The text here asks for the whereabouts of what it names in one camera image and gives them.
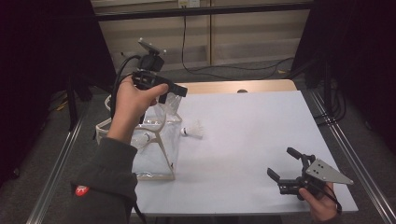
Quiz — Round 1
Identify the white table cover sheet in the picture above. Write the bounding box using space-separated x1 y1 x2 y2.
132 90 360 217

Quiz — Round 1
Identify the aluminium floor rail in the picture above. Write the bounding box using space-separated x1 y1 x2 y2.
26 110 92 224
307 89 396 224

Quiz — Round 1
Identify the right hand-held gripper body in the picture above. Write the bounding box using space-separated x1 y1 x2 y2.
276 153 355 202

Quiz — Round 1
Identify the person's left hand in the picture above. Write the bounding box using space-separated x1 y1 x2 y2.
106 76 170 145

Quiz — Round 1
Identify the black metal stand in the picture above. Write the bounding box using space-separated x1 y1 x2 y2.
65 70 79 132

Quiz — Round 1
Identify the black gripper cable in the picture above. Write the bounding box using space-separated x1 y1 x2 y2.
109 54 142 120
311 181 343 217

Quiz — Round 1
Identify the clear bag with beige trim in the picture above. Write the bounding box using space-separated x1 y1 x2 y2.
94 92 184 182

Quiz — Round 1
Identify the white wall socket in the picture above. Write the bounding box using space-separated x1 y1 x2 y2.
177 0 201 8

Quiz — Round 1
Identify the black power cable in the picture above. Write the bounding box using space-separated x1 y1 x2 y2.
181 7 296 81

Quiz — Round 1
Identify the black curtain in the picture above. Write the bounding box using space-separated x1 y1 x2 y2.
0 0 117 188
292 0 396 153

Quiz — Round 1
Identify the beige cabinet desk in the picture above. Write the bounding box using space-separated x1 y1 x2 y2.
90 0 313 73

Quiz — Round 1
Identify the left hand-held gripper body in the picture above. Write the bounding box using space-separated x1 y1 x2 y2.
130 37 172 94

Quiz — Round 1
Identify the person's right hand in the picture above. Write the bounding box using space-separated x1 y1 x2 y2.
298 181 342 224

